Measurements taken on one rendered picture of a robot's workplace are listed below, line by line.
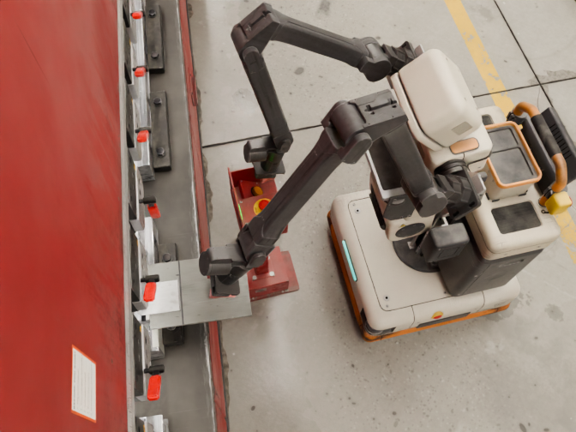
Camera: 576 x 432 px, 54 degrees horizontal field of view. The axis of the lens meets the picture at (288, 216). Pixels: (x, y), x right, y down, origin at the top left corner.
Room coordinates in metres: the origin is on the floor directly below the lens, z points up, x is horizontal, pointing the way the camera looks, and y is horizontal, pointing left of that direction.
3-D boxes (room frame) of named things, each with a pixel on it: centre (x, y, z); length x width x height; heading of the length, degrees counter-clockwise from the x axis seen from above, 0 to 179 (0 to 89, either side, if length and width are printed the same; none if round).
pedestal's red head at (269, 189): (0.89, 0.10, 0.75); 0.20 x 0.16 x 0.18; 18
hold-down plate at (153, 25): (1.45, 0.52, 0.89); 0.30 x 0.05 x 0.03; 12
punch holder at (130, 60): (1.02, 0.48, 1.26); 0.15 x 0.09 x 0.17; 12
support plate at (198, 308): (0.49, 0.23, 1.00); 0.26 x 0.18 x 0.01; 102
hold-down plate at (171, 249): (0.51, 0.32, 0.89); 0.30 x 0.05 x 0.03; 12
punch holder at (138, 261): (0.43, 0.36, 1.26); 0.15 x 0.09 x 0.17; 12
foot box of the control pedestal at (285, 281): (0.90, 0.07, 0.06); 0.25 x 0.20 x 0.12; 108
